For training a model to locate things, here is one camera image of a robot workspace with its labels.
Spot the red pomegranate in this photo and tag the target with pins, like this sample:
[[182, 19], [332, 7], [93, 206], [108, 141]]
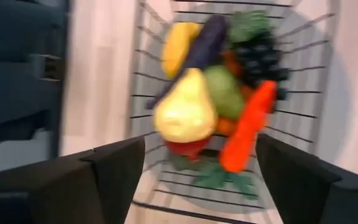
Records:
[[188, 147]]

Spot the black beam with silver brackets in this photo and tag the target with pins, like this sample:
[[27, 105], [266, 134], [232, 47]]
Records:
[[17, 77]]

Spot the yellow banana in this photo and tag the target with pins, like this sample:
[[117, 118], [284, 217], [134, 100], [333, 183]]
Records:
[[177, 46]]

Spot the purple eggplant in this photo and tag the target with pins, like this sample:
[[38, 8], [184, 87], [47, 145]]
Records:
[[207, 43]]

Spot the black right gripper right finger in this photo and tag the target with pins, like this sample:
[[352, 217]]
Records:
[[315, 199]]

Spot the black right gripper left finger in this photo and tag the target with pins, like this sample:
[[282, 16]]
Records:
[[57, 193]]

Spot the black grape bunch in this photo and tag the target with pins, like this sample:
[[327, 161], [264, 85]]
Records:
[[259, 62]]

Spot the yellow pear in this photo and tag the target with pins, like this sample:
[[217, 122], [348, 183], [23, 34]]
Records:
[[185, 112]]

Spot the orange carrot with green top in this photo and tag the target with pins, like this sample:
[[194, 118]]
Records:
[[247, 130]]

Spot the green leafy vegetable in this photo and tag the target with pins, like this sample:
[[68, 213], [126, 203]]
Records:
[[249, 26]]

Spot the green pear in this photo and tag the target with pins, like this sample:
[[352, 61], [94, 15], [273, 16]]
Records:
[[225, 93]]

